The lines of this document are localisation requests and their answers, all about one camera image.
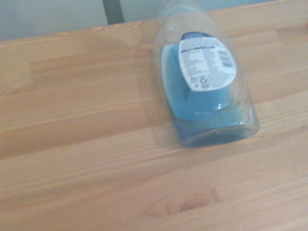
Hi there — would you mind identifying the clear dish soap bottle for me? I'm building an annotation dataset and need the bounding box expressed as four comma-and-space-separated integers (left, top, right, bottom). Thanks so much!
152, 0, 261, 149

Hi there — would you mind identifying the dark green camera stand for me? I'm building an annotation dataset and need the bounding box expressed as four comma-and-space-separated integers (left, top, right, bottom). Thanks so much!
102, 0, 125, 25

